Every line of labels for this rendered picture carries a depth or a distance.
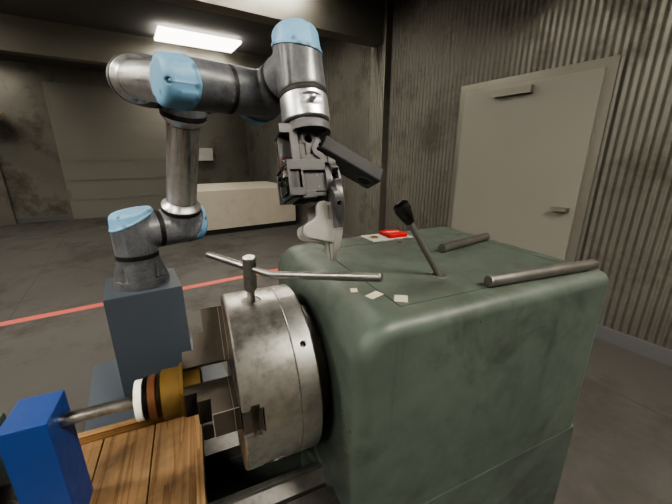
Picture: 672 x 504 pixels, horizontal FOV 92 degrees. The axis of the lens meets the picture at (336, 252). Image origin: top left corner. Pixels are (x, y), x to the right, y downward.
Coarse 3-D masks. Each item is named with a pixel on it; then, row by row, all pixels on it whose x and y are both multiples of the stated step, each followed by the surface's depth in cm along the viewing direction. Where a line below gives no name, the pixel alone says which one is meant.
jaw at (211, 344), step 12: (204, 312) 63; (216, 312) 63; (204, 324) 62; (216, 324) 62; (192, 336) 60; (204, 336) 61; (216, 336) 62; (204, 348) 60; (216, 348) 61; (192, 360) 59; (204, 360) 59; (216, 360) 60; (228, 360) 64
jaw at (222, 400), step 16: (208, 384) 56; (224, 384) 55; (192, 400) 53; (208, 400) 51; (224, 400) 51; (208, 416) 51; (224, 416) 48; (240, 416) 49; (256, 416) 48; (224, 432) 48; (256, 432) 49
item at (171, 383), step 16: (176, 368) 57; (144, 384) 54; (160, 384) 54; (176, 384) 55; (192, 384) 56; (144, 400) 53; (160, 400) 54; (176, 400) 54; (144, 416) 53; (160, 416) 55; (176, 416) 56
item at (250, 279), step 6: (246, 258) 53; (252, 258) 53; (246, 264) 53; (252, 264) 54; (246, 270) 54; (246, 276) 54; (252, 276) 54; (246, 282) 55; (252, 282) 55; (246, 288) 55; (252, 288) 55; (252, 294) 56; (252, 300) 57
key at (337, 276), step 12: (228, 264) 56; (240, 264) 55; (264, 276) 53; (276, 276) 51; (288, 276) 50; (300, 276) 49; (312, 276) 48; (324, 276) 47; (336, 276) 46; (348, 276) 45; (360, 276) 44; (372, 276) 43
